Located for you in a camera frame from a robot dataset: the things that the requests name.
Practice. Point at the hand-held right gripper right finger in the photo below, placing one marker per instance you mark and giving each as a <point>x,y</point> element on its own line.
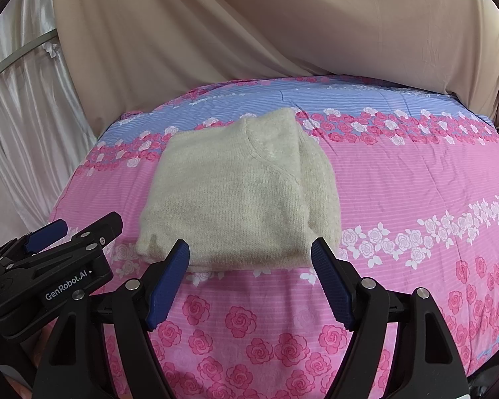
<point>332,282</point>

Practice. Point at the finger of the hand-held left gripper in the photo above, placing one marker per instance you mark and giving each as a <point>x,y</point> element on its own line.
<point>95,232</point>
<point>45,232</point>

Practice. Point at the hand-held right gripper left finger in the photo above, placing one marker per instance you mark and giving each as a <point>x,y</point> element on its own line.
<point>166,286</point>

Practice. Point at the cream knitted sweater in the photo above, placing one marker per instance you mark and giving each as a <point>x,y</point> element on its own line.
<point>241,191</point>

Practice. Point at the pink floral bedsheet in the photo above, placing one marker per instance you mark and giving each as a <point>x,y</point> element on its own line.
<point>399,195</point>

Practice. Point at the beige cloth backdrop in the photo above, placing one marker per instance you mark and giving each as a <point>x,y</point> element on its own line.
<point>274,29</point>

